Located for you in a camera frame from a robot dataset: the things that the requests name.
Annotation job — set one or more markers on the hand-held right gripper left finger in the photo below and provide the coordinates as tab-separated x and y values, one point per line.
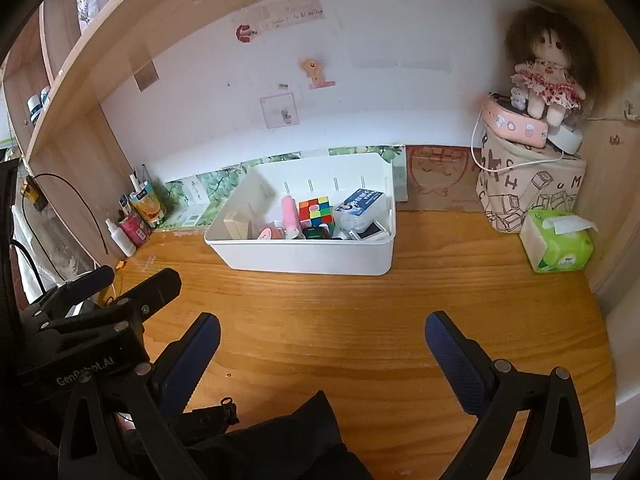
192	360

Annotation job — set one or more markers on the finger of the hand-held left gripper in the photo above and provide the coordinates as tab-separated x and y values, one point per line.
85	282
155	287

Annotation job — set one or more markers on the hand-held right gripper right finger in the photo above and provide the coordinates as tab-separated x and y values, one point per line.
460	360

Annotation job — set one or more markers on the beige wedge-shaped case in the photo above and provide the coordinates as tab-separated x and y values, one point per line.
237	227

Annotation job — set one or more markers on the pink correction tape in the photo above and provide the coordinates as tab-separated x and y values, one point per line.
267	234

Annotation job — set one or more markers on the white plastic bin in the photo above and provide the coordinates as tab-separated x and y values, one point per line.
300	257

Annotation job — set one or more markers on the pink bar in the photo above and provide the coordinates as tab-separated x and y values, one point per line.
289	215

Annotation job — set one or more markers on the white device with dark screen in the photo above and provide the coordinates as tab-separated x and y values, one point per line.
372	232

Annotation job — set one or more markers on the colourful puzzle cube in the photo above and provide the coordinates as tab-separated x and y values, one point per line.
315	212

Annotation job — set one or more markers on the clear box with blue label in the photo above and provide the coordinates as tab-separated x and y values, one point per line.
360	202

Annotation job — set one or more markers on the white lace curtain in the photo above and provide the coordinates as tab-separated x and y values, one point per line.
55	255

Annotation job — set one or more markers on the white spray bottle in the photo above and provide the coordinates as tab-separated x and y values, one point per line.
122	240

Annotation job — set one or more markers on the pink pen cup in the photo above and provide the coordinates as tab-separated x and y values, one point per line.
135	230

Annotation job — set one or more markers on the orange printed tube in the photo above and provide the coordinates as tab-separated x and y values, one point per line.
150	207

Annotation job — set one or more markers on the small white carton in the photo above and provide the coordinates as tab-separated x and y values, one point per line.
192	205

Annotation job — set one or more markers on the yellow black device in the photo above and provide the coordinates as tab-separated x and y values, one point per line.
34	195

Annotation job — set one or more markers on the green leaf print poster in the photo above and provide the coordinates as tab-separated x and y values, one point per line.
220	182

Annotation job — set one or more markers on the black cloth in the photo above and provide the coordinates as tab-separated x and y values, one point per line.
290	440

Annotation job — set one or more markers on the green tissue pack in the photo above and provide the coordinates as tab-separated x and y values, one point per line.
555	250

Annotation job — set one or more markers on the dark blue bottle white cap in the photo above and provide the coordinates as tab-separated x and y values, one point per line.
46	96
34	110

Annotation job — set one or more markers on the beige letter-print fabric bag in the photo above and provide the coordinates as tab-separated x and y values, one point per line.
520	190

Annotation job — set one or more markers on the brown cardboard with drawing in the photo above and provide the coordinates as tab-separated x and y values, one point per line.
440	180

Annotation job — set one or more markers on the pink round box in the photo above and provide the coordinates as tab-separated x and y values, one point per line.
510	125

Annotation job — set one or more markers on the white round device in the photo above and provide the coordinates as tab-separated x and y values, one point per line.
567	140

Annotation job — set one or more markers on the small white bear figurine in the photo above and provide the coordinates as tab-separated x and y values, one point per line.
518	97

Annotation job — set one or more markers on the white printed jar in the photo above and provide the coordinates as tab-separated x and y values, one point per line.
95	0

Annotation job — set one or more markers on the wooden shelf unit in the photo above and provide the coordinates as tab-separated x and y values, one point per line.
200	0

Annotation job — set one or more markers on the brown-haired rag doll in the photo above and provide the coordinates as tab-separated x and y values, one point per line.
547	75

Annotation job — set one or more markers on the metal hook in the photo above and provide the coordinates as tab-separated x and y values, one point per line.
631	115

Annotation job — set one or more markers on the taped paper note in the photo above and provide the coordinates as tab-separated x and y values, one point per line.
292	10

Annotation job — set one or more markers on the yellow bear wall hook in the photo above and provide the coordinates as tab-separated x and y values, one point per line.
315	71

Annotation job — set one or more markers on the red wall sticker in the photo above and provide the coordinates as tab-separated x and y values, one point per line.
245	33

